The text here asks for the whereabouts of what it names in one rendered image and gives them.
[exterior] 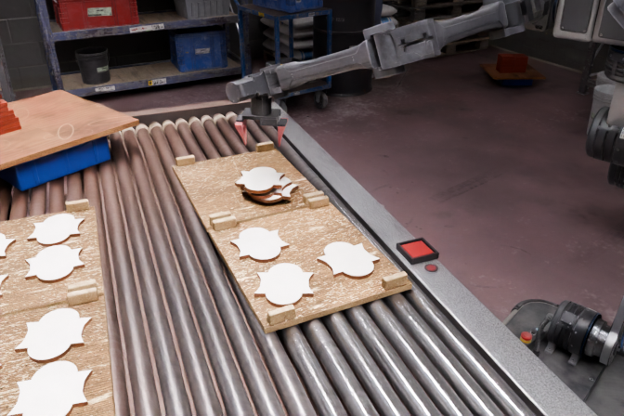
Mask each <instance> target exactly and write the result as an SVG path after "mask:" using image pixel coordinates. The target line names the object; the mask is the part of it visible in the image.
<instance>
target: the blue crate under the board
mask: <svg viewBox="0 0 624 416"><path fill-rule="evenodd" d="M110 158H111V156H110V150H109V144H108V139H107V136H103V137H100V138H97V139H94V140H91V141H88V142H85V143H83V144H80V145H77V146H73V147H70V148H67V149H63V150H60V151H57V152H54V153H51V154H48V155H46V156H43V157H40V158H37V159H34V160H31V161H28V162H24V163H21V164H18V165H15V166H12V167H9V168H7V169H4V170H1V171H0V177H1V178H2V179H4V180H5V181H6V182H7V183H9V184H11V185H12V186H14V187H15V188H17V189H19V190H21V191H24V190H27V189H31V188H34V187H37V186H39V185H42V184H44V183H47V182H49V181H52V180H55V179H58V178H60V177H63V176H67V175H69V174H72V173H75V172H77V171H80V170H83V169H85V168H87V167H90V166H93V165H96V164H98V163H103V162H105V161H107V160H109V159H110Z"/></svg>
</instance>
